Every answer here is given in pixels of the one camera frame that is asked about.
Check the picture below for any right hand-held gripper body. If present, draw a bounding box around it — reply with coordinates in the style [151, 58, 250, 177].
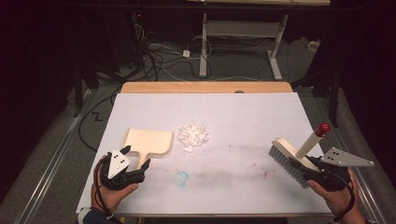
[303, 147, 375, 192]

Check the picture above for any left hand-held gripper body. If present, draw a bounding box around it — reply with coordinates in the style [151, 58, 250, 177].
[102, 149, 147, 191]

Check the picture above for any person's left hand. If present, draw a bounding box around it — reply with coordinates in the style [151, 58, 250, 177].
[90, 154, 140, 215]

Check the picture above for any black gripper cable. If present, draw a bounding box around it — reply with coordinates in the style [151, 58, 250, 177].
[92, 153, 124, 224]
[328, 171, 357, 224]

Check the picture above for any white power strip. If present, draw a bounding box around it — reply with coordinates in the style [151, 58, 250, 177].
[307, 39, 321, 53]

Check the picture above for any cream dustpan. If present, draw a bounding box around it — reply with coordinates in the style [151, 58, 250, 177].
[121, 127, 175, 171]

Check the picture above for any pile of white paper scraps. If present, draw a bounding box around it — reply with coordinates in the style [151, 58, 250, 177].
[177, 122, 210, 154]

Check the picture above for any cream brush with red-tipped handle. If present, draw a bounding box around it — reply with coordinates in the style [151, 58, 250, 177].
[267, 121, 332, 189]

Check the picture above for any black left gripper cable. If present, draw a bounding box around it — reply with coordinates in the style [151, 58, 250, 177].
[92, 153, 124, 224]

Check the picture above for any white metal desk frame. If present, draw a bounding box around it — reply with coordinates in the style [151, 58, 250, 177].
[198, 11, 290, 81]

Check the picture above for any aluminium floor rail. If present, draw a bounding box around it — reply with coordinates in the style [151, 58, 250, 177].
[21, 88, 94, 224]

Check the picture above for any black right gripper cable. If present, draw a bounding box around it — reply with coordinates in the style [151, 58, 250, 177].
[328, 171, 357, 224]

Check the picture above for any black metal stand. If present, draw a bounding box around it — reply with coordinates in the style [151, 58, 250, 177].
[72, 59, 101, 119]

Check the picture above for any person's right hand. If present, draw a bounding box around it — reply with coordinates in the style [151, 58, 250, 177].
[306, 166, 360, 219]

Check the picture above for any tangle of black floor cables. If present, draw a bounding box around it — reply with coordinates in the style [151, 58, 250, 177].
[78, 22, 265, 153]

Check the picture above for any white table cover sheet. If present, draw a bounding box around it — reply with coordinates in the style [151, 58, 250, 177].
[76, 91, 334, 217]

